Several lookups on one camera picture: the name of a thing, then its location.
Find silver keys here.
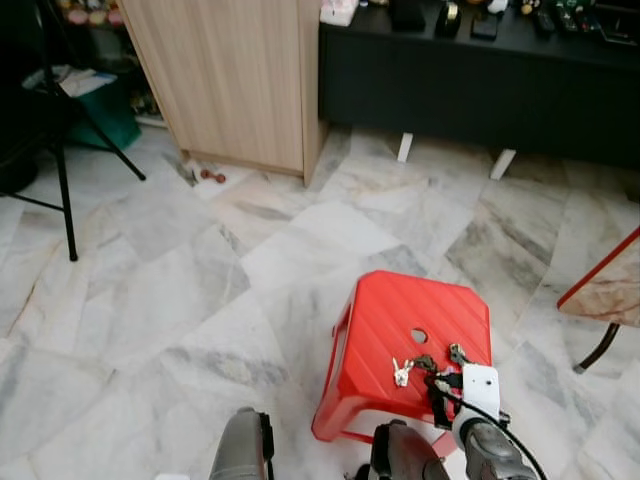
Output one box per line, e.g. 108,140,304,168
447,342,472,367

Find dark brass key bunch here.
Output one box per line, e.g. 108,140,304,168
412,352,440,374

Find small silver key bunch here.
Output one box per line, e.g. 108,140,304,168
392,357,414,388

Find red plastic stool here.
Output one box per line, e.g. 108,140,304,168
311,270,494,459

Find marble pattern table red rim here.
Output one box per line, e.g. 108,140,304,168
556,227,640,375

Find black low sideboard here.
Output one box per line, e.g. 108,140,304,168
318,0,640,169

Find small black case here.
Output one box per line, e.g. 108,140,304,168
471,12,500,42

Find black tape dispenser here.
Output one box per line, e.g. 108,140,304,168
437,2,462,39

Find black box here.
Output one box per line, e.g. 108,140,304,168
388,0,427,32

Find light wooden cabinet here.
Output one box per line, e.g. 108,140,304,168
118,0,329,188

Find white and pink box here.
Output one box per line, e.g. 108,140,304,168
320,0,359,27

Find black tripod stand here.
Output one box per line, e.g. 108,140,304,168
0,0,148,263

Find green bin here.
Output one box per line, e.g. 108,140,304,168
65,72,143,151

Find white paper sheet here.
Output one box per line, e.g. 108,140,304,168
22,64,119,98

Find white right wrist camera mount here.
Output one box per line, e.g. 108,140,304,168
461,364,501,421

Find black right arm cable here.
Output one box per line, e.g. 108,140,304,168
435,378,548,480

